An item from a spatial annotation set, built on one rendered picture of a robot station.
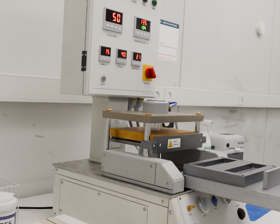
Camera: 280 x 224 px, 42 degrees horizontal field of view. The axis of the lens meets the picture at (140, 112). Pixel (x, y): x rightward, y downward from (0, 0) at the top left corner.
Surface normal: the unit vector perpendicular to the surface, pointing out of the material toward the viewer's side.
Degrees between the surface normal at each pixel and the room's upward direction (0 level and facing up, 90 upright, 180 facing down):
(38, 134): 90
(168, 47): 90
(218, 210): 65
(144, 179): 90
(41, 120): 90
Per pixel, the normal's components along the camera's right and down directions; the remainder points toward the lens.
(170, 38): 0.74, 0.07
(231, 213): 0.71, -0.35
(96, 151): -0.65, 0.00
